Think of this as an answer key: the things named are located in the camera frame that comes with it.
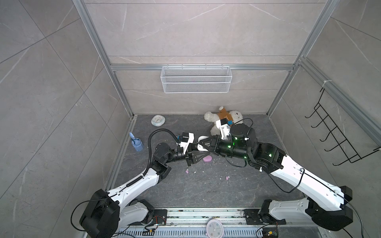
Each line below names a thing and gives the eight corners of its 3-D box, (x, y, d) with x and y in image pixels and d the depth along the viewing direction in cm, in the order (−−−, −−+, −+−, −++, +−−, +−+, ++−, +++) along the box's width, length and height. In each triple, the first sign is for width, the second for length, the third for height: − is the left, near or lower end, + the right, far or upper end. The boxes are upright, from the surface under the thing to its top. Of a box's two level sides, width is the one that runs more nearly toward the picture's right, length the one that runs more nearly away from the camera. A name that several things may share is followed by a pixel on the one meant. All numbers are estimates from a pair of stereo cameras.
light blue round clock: (150, 126, 114) (150, 124, 112) (153, 117, 120) (152, 114, 118) (164, 126, 114) (163, 124, 112) (165, 117, 120) (165, 114, 118)
